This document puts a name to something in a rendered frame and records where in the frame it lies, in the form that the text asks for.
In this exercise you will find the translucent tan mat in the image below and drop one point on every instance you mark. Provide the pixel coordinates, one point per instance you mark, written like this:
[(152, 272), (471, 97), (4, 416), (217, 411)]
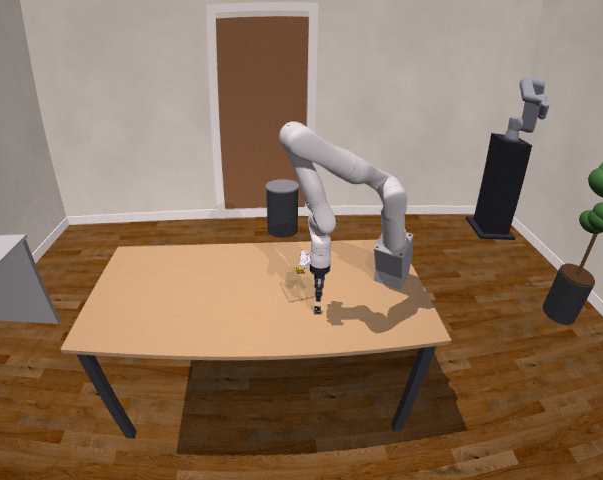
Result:
[(298, 289)]

